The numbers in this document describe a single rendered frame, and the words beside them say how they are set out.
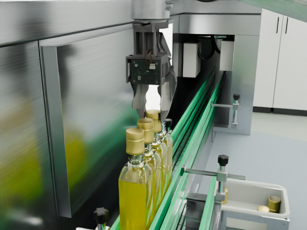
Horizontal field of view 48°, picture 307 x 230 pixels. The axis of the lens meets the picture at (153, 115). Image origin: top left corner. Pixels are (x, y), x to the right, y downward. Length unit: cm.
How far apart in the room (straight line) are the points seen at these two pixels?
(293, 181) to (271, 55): 318
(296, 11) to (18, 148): 58
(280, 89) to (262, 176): 321
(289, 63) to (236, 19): 287
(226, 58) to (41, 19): 131
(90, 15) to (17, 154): 32
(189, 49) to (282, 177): 81
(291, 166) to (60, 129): 108
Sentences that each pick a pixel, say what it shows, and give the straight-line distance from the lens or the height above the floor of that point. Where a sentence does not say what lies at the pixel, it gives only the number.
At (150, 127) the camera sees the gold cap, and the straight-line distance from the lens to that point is 69.
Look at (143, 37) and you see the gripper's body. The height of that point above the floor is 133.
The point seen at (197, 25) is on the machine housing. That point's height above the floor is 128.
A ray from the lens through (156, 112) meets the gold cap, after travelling 74.
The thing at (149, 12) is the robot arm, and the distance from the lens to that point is 66.
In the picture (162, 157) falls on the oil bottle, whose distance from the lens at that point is 76.
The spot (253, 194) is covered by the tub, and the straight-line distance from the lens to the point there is 117.
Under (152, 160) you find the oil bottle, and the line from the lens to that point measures 70.
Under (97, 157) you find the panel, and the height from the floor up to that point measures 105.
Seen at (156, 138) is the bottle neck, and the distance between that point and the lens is 76.
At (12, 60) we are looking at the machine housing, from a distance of 57.
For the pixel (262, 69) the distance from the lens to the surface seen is 449.
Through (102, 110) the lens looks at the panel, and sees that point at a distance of 79.
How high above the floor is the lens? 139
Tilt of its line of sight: 19 degrees down
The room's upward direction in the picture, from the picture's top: straight up
